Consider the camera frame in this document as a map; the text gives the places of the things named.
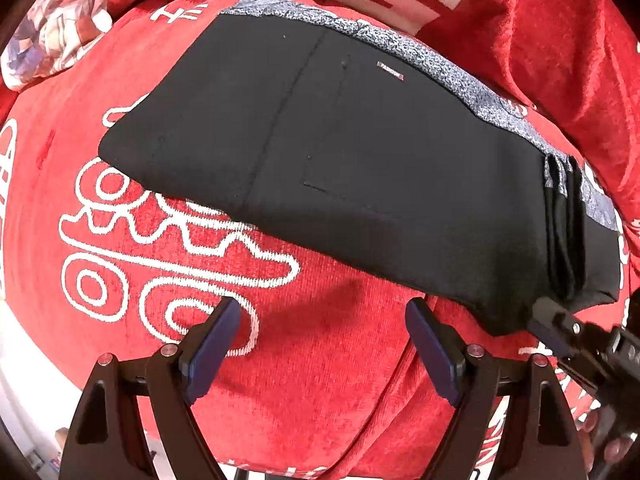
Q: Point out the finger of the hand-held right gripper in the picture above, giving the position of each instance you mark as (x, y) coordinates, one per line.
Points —
(565, 335)
(635, 310)

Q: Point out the black pants with floral stripes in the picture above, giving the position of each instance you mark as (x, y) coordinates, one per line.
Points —
(350, 150)

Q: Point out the red printed blanket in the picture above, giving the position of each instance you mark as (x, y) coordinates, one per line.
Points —
(550, 35)

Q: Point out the person's right hand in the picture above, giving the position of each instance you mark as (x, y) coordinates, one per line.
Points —
(614, 449)

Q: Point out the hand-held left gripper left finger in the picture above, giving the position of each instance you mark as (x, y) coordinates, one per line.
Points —
(212, 350)

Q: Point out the colourful printed cloth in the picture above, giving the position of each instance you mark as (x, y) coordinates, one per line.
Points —
(45, 35)

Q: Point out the red printed bed sheet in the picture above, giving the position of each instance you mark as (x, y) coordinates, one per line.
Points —
(325, 360)

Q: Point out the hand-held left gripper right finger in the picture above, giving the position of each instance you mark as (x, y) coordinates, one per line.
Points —
(435, 350)

